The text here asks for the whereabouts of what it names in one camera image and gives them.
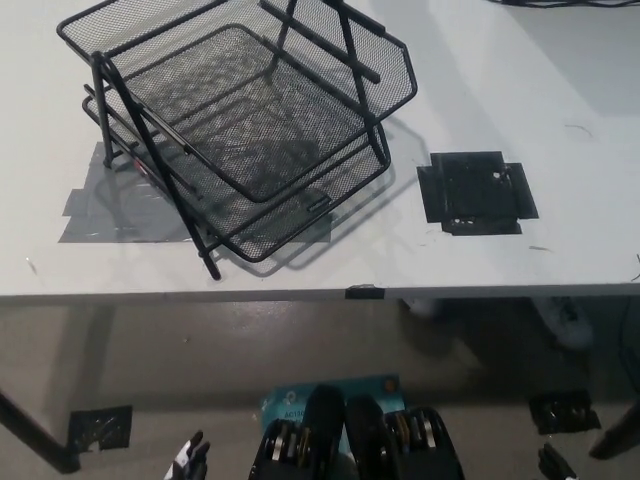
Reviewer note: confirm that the black table leg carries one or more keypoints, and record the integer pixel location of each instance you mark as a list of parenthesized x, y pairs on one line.
[(615, 435), (35, 440)]

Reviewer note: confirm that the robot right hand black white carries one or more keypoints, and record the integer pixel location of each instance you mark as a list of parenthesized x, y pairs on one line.
[(555, 462)]

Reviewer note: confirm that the grey tape patch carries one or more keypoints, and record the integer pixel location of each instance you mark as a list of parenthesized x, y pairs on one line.
[(90, 220)]

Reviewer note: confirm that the black floor tape patch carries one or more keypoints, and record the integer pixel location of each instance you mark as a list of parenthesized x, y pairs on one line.
[(102, 427), (565, 412)]

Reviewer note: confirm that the black mesh file tray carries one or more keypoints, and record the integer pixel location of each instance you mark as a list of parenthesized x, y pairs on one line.
[(250, 150)]

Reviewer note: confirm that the teal router box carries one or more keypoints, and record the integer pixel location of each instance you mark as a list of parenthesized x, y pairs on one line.
[(290, 400)]

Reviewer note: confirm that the black tape patch on desk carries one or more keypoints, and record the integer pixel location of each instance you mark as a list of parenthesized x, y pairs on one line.
[(475, 195)]

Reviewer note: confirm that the small black tape strip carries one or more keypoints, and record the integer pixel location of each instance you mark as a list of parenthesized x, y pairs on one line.
[(365, 292)]

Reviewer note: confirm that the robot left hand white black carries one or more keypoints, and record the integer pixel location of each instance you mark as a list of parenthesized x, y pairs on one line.
[(192, 457)]

